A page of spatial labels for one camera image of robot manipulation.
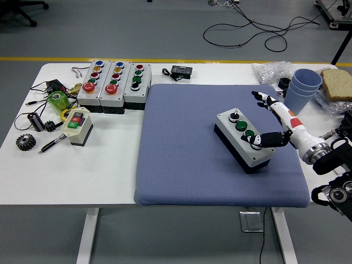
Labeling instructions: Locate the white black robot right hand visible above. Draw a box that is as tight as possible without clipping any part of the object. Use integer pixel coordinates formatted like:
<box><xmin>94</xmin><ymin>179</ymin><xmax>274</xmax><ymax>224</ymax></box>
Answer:
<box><xmin>240</xmin><ymin>90</ymin><xmax>321</xmax><ymax>155</ymax></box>

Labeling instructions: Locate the grey four-button control box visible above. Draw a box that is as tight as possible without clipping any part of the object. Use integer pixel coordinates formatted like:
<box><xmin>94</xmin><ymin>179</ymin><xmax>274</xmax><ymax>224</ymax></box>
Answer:
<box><xmin>213</xmin><ymin>107</ymin><xmax>276</xmax><ymax>175</ymax></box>
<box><xmin>123</xmin><ymin>63</ymin><xmax>153</xmax><ymax>111</ymax></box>

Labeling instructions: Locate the grey five-button control box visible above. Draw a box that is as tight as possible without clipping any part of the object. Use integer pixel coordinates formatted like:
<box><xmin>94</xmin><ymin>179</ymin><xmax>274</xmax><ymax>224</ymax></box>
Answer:
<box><xmin>76</xmin><ymin>59</ymin><xmax>112</xmax><ymax>107</ymax></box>
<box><xmin>98</xmin><ymin>60</ymin><xmax>133</xmax><ymax>114</ymax></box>

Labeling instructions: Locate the blue plastic cup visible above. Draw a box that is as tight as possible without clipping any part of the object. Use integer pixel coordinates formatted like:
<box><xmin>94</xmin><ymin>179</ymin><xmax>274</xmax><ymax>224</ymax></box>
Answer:
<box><xmin>291</xmin><ymin>68</ymin><xmax>323</xmax><ymax>90</ymax></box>
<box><xmin>283</xmin><ymin>82</ymin><xmax>317</xmax><ymax>116</ymax></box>
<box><xmin>288</xmin><ymin>78</ymin><xmax>321</xmax><ymax>97</ymax></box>

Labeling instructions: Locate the clear plastic bag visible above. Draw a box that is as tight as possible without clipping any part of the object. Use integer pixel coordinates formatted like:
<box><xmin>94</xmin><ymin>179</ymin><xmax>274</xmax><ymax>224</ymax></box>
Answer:
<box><xmin>313</xmin><ymin>87</ymin><xmax>352</xmax><ymax>118</ymax></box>

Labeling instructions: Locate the black device block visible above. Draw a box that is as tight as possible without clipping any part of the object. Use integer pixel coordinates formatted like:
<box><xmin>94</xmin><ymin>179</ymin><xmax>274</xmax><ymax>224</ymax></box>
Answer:
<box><xmin>335</xmin><ymin>111</ymin><xmax>352</xmax><ymax>138</ymax></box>

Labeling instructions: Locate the clear bubble wrap bag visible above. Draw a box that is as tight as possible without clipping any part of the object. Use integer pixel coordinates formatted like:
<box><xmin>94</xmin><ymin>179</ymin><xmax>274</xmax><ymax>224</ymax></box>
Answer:
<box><xmin>251</xmin><ymin>60</ymin><xmax>296</xmax><ymax>85</ymax></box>

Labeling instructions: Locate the bread slice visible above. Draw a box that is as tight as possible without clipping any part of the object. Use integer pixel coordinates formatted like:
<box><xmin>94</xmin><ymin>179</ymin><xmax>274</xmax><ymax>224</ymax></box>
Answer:
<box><xmin>320</xmin><ymin>68</ymin><xmax>352</xmax><ymax>102</ymax></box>

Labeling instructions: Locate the silver floor outlet box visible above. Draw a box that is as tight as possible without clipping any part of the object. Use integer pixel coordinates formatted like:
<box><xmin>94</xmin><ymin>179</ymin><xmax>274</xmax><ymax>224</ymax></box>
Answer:
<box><xmin>239</xmin><ymin>210</ymin><xmax>265</xmax><ymax>233</ymax></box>

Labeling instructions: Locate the blue-grey quilted mat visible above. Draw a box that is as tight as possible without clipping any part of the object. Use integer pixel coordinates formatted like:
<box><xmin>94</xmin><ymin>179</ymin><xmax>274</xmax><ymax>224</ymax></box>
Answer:
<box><xmin>134</xmin><ymin>83</ymin><xmax>310</xmax><ymax>208</ymax></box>

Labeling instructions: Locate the white table leg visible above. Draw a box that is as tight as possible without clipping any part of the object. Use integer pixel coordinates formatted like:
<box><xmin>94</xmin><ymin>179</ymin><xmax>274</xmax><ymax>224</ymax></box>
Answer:
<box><xmin>271</xmin><ymin>206</ymin><xmax>299</xmax><ymax>264</ymax></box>
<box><xmin>75</xmin><ymin>207</ymin><xmax>100</xmax><ymax>264</ymax></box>

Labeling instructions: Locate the black digital meter module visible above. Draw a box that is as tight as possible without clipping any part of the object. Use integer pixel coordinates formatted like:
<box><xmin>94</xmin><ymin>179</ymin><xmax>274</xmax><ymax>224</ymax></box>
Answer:
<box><xmin>169</xmin><ymin>65</ymin><xmax>193</xmax><ymax>80</ymax></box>

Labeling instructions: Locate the brass fitting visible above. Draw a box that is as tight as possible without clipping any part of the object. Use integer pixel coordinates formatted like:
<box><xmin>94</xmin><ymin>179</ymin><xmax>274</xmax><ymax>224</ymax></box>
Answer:
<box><xmin>67</xmin><ymin>82</ymin><xmax>83</xmax><ymax>96</ymax></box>

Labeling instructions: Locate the green tape roll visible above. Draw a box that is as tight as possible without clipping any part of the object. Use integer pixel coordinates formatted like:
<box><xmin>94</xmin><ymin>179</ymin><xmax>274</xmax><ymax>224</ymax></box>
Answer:
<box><xmin>47</xmin><ymin>90</ymin><xmax>71</xmax><ymax>115</ymax></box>

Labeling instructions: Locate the black power adapter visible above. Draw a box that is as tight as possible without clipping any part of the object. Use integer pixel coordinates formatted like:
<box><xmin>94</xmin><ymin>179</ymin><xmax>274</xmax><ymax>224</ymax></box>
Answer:
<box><xmin>45</xmin><ymin>79</ymin><xmax>67</xmax><ymax>94</ymax></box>

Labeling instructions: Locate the black pen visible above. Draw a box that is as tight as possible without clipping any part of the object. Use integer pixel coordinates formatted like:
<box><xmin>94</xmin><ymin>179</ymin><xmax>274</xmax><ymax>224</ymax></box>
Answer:
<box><xmin>38</xmin><ymin>133</ymin><xmax>68</xmax><ymax>154</ymax></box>

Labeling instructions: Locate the black cylindrical capacitor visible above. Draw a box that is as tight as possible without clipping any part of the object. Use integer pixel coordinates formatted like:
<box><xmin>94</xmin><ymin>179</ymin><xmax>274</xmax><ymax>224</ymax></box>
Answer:
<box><xmin>26</xmin><ymin>112</ymin><xmax>45</xmax><ymax>132</ymax></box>

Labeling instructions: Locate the large steel gear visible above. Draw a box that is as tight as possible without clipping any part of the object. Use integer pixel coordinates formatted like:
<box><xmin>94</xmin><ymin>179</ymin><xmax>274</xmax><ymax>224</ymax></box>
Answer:
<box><xmin>15</xmin><ymin>133</ymin><xmax>37</xmax><ymax>151</ymax></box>

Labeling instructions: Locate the black office chair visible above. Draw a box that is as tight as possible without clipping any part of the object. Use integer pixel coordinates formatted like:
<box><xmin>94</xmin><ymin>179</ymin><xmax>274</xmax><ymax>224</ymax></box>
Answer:
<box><xmin>0</xmin><ymin>0</ymin><xmax>50</xmax><ymax>28</ymax></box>

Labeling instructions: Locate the black floor cable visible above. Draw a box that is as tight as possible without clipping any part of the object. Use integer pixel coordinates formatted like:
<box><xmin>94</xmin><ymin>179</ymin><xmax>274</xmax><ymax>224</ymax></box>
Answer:
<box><xmin>203</xmin><ymin>23</ymin><xmax>288</xmax><ymax>52</ymax></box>
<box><xmin>232</xmin><ymin>0</ymin><xmax>339</xmax><ymax>35</ymax></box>

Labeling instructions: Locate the aluminium frame cart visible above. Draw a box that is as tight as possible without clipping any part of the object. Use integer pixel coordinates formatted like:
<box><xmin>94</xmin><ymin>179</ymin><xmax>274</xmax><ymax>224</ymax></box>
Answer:
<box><xmin>313</xmin><ymin>0</ymin><xmax>352</xmax><ymax>30</ymax></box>

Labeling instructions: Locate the black outlet cable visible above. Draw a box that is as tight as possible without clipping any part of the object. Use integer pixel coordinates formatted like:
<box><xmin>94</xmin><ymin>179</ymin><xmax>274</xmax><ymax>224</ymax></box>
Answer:
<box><xmin>258</xmin><ymin>207</ymin><xmax>268</xmax><ymax>264</ymax></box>

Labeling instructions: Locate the black meter cable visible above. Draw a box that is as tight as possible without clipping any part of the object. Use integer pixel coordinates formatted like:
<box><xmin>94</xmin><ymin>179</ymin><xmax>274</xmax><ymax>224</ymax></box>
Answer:
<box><xmin>161</xmin><ymin>68</ymin><xmax>179</xmax><ymax>82</ymax></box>

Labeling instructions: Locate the cream red-green switch box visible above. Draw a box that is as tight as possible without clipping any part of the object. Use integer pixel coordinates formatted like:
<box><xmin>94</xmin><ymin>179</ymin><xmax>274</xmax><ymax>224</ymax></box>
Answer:
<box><xmin>60</xmin><ymin>107</ymin><xmax>94</xmax><ymax>146</ymax></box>

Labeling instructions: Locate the red white twisted wire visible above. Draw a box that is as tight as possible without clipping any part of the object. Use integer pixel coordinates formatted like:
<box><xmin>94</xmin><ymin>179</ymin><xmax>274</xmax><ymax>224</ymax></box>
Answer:
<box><xmin>70</xmin><ymin>65</ymin><xmax>86</xmax><ymax>79</ymax></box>

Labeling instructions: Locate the yellow tape ring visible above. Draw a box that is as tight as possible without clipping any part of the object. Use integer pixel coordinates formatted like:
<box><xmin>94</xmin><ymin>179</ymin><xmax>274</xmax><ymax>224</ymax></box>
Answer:
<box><xmin>60</xmin><ymin>106</ymin><xmax>79</xmax><ymax>122</ymax></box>

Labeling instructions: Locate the black plug cable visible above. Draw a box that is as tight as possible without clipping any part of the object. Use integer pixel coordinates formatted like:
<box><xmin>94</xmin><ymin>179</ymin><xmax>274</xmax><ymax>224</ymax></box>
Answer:
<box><xmin>25</xmin><ymin>99</ymin><xmax>50</xmax><ymax>107</ymax></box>

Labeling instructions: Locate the thin black wire loop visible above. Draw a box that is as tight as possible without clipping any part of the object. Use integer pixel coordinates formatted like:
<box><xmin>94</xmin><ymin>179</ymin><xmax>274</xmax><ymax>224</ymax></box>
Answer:
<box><xmin>13</xmin><ymin>103</ymin><xmax>49</xmax><ymax>130</ymax></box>

